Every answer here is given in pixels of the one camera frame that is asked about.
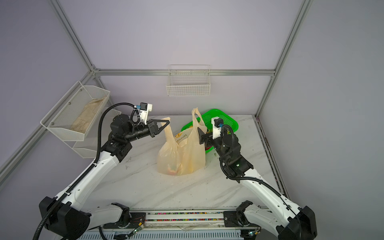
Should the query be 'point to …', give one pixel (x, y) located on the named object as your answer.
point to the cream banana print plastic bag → (183, 154)
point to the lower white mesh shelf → (88, 148)
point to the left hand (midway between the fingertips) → (168, 122)
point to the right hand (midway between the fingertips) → (205, 125)
